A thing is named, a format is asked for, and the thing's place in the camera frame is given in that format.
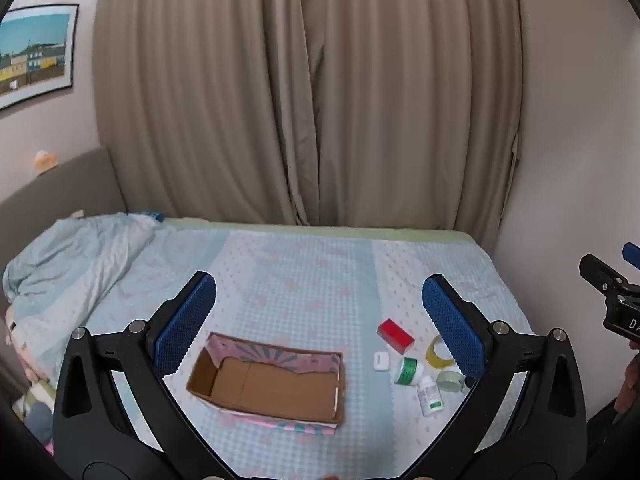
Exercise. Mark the white pill bottle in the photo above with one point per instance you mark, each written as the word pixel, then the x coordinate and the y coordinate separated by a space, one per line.
pixel 430 397

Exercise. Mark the red carton box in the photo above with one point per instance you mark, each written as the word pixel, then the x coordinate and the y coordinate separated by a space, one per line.
pixel 395 335

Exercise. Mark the small blue object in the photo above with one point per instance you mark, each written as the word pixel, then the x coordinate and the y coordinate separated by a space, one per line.
pixel 157 216

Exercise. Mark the light blue duvet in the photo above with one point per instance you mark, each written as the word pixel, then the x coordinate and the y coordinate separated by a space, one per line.
pixel 75 260

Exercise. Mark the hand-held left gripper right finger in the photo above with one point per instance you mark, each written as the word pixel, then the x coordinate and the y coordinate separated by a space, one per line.
pixel 452 325

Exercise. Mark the patterned cardboard box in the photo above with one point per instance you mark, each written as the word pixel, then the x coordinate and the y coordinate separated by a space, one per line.
pixel 270 390

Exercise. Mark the framed wall poster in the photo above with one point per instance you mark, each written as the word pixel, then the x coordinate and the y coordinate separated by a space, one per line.
pixel 35 55

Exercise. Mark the grey upholstered headboard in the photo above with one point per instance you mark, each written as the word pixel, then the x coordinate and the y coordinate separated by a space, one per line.
pixel 75 190

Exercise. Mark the small white jar black lid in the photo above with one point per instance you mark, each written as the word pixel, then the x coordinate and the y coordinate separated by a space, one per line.
pixel 469 383

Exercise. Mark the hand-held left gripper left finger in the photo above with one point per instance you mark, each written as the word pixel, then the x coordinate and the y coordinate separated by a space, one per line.
pixel 185 325

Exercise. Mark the pale green mattress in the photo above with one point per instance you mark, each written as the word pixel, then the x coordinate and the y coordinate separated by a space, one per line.
pixel 325 228

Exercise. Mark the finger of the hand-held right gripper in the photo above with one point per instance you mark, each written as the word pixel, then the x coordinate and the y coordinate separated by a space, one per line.
pixel 632 252
pixel 600 270

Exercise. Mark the white earbuds case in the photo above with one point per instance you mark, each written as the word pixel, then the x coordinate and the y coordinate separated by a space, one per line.
pixel 381 361

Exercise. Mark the yellow tape roll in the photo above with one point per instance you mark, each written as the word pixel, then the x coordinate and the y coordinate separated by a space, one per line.
pixel 429 353

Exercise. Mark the white jar with green label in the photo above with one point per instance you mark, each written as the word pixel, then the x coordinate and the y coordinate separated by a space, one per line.
pixel 409 371

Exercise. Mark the small orange toy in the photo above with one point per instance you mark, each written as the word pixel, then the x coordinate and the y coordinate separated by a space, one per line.
pixel 46 161

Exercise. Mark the person's right hand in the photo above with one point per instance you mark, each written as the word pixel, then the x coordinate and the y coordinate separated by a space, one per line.
pixel 629 387

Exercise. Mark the small pale green jar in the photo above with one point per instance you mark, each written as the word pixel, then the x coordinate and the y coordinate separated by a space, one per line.
pixel 449 380

